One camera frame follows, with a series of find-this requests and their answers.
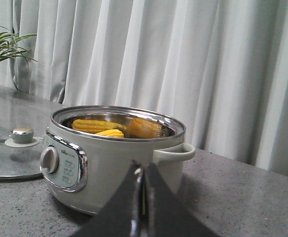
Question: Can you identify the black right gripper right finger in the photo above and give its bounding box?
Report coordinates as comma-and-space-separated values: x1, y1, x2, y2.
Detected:
144, 163, 217, 237

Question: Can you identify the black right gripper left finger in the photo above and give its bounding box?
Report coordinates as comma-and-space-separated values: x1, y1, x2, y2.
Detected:
72, 160, 142, 237

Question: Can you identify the white pleated curtain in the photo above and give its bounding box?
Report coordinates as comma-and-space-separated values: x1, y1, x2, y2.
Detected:
0, 0, 288, 176

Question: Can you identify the pale green electric pot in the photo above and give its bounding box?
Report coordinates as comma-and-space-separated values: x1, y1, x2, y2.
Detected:
40, 106, 195, 215

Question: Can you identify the yellow corn cob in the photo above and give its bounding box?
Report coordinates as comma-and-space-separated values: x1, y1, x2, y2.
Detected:
72, 119, 126, 138

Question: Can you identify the glass pot lid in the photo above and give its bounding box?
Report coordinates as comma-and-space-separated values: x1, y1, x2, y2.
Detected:
0, 128, 43, 182

